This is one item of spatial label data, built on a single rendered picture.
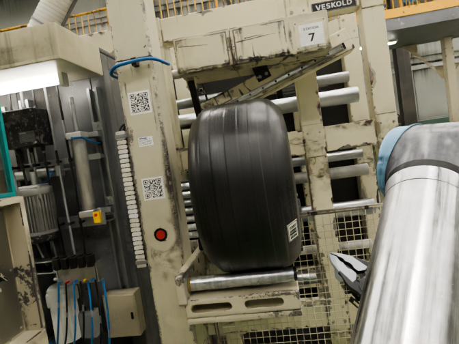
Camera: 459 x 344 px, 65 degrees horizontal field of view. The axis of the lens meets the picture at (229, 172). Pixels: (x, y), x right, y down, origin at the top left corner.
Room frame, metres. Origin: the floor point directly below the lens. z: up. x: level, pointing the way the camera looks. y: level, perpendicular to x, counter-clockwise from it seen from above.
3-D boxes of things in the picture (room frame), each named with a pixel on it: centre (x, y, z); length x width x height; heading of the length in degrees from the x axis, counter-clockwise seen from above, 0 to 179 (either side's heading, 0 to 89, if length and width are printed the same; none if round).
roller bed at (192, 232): (1.68, 0.16, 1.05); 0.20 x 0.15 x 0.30; 82
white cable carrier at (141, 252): (1.27, 0.34, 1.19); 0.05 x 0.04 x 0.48; 172
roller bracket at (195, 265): (1.30, 0.17, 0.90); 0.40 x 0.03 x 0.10; 172
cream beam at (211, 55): (1.55, -0.17, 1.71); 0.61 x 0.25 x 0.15; 82
